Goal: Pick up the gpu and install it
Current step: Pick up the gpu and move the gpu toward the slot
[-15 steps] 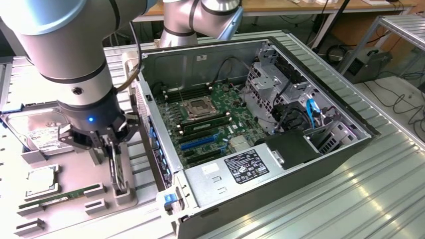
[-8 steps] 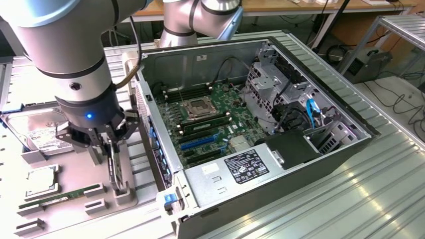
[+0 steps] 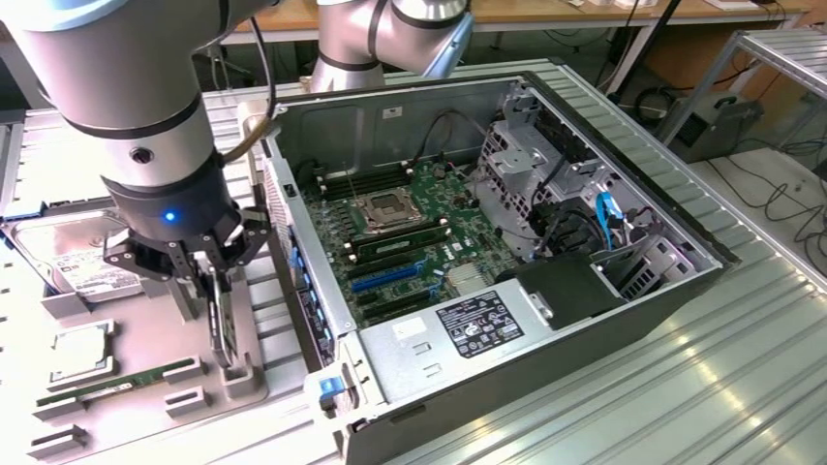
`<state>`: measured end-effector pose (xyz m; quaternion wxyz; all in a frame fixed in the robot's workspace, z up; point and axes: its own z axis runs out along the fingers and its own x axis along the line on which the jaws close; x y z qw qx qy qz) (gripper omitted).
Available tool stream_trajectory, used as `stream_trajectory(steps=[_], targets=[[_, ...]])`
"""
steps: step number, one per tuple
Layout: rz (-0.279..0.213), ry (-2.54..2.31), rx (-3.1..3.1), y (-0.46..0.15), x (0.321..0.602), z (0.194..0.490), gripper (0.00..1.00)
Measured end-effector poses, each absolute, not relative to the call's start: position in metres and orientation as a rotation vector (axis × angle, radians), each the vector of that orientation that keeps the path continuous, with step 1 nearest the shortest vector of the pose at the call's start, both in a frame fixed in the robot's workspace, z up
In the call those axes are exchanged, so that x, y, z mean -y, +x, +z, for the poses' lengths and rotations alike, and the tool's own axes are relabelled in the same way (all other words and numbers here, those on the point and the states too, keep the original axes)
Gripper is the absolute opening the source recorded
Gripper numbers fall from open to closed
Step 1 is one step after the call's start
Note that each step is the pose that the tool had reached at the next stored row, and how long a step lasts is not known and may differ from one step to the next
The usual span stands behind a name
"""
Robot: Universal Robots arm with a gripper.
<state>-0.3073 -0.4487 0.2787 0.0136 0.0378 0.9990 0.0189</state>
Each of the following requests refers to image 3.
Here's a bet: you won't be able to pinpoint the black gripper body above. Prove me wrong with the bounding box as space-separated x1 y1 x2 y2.
101 155 245 243

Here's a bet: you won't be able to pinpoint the low profile graphics card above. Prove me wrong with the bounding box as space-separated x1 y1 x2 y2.
203 261 250 374

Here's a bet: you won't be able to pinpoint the silver hard disk drive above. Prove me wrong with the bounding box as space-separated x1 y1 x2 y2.
11 212 145 304

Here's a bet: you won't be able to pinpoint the grey parts rack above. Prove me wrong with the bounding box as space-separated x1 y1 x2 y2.
23 263 269 464

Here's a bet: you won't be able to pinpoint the card retention bar blue clips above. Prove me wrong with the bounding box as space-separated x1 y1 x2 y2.
255 186 341 374

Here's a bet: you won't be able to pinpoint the black long expansion slot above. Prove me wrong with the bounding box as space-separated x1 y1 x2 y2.
360 298 432 326
346 259 416 283

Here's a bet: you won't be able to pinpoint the silver CPU chip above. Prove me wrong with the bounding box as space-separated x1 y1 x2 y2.
50 331 107 377

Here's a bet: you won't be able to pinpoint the CPU socket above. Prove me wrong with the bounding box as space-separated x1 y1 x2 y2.
348 188 418 236

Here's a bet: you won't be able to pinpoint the RAM stick with white label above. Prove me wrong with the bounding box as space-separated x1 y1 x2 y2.
352 227 448 257

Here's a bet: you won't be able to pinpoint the blue expansion slot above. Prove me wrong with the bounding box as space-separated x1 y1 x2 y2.
350 269 420 293

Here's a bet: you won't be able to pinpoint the green RAM stick bare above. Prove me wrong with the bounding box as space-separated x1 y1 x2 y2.
34 357 194 406

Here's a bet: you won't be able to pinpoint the silver power supply unit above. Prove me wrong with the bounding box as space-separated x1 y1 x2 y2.
356 278 561 406

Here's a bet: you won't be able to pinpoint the silver chipset heat sink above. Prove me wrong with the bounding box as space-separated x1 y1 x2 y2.
444 263 496 296

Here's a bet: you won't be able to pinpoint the green motherboard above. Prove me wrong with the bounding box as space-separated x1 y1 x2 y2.
302 159 524 330

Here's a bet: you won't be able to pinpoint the silver metal disk cage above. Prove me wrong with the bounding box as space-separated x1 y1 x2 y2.
477 118 586 227

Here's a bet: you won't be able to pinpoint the black plastic cover box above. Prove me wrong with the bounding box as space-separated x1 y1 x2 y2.
493 254 629 331

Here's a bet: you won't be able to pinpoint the open black PC case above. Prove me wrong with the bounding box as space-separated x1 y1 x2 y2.
234 57 741 465

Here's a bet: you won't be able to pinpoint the perforated silver disk bay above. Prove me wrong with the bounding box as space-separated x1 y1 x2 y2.
590 236 722 301

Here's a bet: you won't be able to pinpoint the long wooden desk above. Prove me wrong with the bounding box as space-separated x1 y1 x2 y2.
227 0 808 49

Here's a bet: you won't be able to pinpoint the dark grey floor unit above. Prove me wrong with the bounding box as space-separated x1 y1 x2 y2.
668 94 765 164

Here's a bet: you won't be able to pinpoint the blue disk carrier bracket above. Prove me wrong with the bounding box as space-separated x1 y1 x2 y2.
0 200 46 253

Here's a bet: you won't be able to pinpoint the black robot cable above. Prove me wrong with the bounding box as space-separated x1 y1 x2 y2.
218 14 279 164

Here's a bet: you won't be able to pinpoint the looping data wire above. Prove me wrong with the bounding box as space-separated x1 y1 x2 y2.
412 109 486 166

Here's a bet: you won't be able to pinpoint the black power cable bundle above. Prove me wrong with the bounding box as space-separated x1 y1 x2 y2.
528 198 605 258

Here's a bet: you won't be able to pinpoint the blue data wire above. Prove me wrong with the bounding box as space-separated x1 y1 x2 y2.
597 191 625 253

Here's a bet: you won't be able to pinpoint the metal slat table frame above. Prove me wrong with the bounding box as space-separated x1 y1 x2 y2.
664 29 827 146

